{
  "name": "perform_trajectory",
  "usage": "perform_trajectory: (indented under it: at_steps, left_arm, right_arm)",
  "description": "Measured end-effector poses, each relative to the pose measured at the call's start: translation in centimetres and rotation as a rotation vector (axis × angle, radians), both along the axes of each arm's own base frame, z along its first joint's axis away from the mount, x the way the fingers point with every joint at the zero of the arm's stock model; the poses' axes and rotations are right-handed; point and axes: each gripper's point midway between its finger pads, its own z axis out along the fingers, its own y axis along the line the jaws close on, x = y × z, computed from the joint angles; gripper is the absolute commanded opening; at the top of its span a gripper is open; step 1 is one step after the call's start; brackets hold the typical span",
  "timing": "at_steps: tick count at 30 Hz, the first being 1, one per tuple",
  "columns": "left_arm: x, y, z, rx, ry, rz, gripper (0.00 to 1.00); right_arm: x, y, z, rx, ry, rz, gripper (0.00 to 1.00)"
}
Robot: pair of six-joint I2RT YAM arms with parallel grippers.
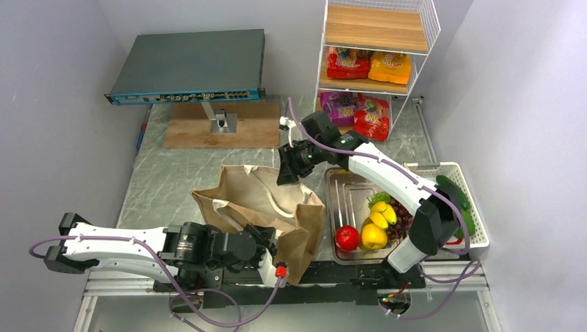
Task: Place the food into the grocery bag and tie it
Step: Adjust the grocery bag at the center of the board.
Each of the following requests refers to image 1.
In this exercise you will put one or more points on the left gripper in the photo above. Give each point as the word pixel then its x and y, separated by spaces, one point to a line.
pixel 264 235

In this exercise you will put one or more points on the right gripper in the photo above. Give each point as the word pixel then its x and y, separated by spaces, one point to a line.
pixel 291 169

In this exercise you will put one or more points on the brown burlap grocery bag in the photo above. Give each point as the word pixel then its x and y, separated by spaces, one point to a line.
pixel 249 194

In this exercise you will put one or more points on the red snack bag shelf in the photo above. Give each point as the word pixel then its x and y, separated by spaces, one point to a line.
pixel 347 63
pixel 372 117

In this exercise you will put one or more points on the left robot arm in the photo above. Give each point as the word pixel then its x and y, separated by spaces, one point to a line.
pixel 175 253

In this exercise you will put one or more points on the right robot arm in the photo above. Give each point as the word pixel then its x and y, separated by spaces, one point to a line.
pixel 435 208

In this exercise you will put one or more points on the purple snack bag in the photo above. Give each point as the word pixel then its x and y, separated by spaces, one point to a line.
pixel 340 107

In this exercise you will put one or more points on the orange snack bag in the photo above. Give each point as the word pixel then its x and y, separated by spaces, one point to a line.
pixel 390 67

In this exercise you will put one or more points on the wooden base board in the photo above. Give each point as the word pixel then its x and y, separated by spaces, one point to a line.
pixel 257 126

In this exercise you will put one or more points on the stainless steel tray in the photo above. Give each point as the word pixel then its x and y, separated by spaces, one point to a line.
pixel 347 204

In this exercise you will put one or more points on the green leafy vegetable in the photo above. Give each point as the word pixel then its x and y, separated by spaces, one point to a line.
pixel 377 198

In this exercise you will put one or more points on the red apple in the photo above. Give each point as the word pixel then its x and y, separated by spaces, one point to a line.
pixel 347 238

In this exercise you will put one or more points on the yellow banana bunch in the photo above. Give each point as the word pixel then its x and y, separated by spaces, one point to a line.
pixel 383 215

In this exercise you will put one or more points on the yellow lemon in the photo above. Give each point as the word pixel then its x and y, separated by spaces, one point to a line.
pixel 373 237

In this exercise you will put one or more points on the purple grapes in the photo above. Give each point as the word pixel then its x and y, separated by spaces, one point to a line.
pixel 403 223

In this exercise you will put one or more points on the white plastic basket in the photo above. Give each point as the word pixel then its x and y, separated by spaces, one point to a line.
pixel 453 171

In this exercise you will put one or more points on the green cucumber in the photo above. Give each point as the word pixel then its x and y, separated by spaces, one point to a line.
pixel 465 203

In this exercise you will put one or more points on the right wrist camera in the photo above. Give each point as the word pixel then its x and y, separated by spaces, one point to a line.
pixel 286 124

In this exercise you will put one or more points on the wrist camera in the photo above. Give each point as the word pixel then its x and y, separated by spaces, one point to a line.
pixel 286 124
pixel 273 274

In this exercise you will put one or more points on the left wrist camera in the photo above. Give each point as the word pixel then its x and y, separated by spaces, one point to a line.
pixel 273 274

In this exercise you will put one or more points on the metal switch stand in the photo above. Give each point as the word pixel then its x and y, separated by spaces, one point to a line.
pixel 220 120

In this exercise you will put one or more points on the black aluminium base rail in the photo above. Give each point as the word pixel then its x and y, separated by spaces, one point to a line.
pixel 323 282

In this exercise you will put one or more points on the grey network switch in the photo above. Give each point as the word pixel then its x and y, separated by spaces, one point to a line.
pixel 207 66

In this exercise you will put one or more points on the white wire shelf rack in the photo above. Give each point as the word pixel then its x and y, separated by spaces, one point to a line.
pixel 410 27

